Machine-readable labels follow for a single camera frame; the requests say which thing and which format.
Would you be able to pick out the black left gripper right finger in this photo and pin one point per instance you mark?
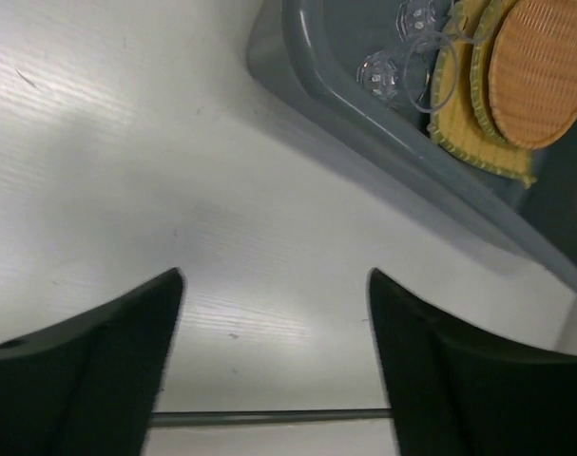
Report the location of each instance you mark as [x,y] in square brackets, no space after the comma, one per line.
[456,389]

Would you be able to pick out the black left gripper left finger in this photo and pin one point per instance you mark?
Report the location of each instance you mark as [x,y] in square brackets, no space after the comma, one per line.
[88,385]

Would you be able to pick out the square green-edged bamboo tray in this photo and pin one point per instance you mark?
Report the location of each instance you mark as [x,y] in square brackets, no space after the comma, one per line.
[455,127]

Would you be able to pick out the clear plastic cup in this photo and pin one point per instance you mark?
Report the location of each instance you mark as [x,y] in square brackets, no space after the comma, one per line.
[404,75]
[418,21]

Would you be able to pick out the round orange woven tray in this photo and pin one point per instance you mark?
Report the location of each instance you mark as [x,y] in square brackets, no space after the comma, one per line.
[533,73]

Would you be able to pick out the round green-edged bamboo tray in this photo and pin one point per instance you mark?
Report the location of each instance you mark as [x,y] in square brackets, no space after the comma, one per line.
[490,23]

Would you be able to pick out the grey plastic bin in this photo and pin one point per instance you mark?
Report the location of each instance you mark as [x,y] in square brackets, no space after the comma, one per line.
[307,53]

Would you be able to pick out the aluminium table edge rail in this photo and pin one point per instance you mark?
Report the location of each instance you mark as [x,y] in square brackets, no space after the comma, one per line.
[202,419]

